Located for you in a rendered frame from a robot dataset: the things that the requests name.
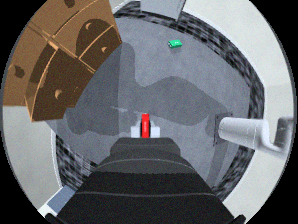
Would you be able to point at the tan wooden chest of drawers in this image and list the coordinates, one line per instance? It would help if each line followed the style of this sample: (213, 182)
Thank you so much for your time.
(49, 38)

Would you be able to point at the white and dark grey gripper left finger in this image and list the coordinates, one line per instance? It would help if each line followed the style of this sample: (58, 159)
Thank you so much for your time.
(136, 131)

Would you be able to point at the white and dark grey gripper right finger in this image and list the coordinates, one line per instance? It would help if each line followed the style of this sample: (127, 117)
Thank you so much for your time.
(154, 131)

